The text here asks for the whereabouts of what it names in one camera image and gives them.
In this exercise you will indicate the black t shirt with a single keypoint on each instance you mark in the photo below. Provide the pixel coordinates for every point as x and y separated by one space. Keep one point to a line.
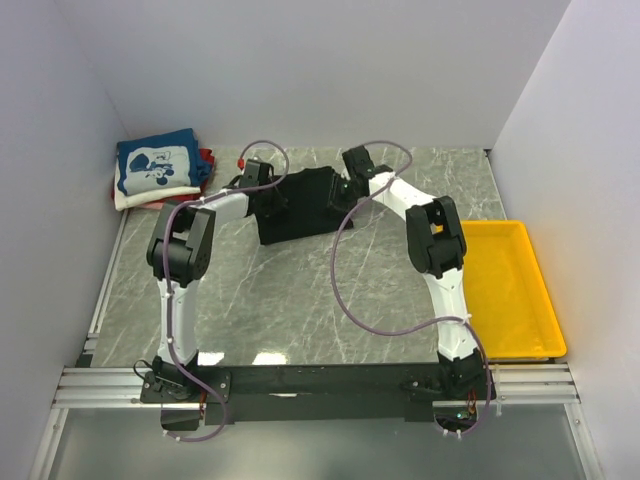
305 204

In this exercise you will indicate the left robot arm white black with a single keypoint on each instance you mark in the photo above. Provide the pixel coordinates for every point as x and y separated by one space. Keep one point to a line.
179 254

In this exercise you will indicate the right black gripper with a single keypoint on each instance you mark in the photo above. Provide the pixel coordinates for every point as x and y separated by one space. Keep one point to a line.
337 182

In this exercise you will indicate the pink folded t shirt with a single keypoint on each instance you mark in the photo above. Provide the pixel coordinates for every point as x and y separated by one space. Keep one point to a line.
157 205

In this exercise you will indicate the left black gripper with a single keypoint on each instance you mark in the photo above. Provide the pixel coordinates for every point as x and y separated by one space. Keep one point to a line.
271 182

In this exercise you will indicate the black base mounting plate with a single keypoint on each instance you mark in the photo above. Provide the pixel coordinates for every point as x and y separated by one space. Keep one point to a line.
321 392

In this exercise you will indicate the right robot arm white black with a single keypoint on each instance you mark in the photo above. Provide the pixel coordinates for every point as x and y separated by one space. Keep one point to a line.
436 248

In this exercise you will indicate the yellow plastic tray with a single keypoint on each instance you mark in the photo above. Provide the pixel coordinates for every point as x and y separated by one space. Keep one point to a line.
506 295

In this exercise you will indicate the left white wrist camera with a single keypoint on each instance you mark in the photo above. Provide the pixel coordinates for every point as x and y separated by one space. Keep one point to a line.
242 163

